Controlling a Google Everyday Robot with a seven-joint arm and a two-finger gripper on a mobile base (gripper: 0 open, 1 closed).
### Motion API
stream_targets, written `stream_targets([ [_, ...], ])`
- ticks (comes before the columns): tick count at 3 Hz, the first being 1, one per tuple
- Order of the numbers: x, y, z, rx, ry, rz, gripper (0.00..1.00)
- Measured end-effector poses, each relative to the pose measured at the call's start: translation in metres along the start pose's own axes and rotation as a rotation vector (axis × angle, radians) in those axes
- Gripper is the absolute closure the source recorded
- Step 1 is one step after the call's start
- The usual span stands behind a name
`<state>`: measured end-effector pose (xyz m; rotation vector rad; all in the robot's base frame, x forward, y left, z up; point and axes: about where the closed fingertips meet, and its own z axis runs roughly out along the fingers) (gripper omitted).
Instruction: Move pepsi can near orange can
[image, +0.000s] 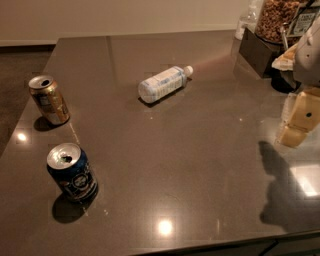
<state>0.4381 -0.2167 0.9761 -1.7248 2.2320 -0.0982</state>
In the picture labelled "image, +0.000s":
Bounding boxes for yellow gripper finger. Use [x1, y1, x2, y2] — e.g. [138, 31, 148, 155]
[275, 87, 320, 148]

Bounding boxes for blue pepsi can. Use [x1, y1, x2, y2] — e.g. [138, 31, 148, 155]
[47, 143, 98, 203]

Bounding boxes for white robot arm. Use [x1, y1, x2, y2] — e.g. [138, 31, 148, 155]
[272, 17, 320, 148]

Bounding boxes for orange gold can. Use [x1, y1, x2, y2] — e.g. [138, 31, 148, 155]
[28, 75, 70, 126]

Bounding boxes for snack packets in bowl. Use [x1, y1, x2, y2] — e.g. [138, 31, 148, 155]
[272, 44, 298, 71]

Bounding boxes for dark brown box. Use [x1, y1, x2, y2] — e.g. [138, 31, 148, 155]
[239, 28, 282, 78]

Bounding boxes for glass jar of nuts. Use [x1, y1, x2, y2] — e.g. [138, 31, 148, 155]
[255, 0, 320, 44]

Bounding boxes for clear bottle in background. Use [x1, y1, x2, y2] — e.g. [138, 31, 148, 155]
[234, 0, 263, 40]

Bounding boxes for clear plastic water bottle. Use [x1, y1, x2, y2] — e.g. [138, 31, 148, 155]
[138, 66, 193, 104]

